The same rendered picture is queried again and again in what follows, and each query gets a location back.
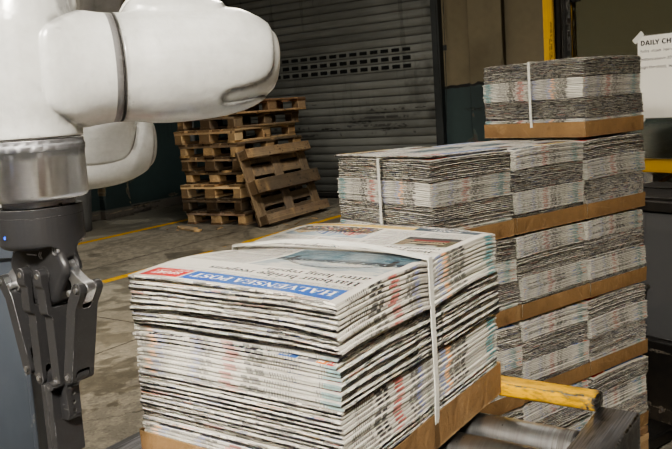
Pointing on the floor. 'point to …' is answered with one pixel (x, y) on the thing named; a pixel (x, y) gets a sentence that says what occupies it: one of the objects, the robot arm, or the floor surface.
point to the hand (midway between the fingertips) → (63, 416)
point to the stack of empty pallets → (218, 199)
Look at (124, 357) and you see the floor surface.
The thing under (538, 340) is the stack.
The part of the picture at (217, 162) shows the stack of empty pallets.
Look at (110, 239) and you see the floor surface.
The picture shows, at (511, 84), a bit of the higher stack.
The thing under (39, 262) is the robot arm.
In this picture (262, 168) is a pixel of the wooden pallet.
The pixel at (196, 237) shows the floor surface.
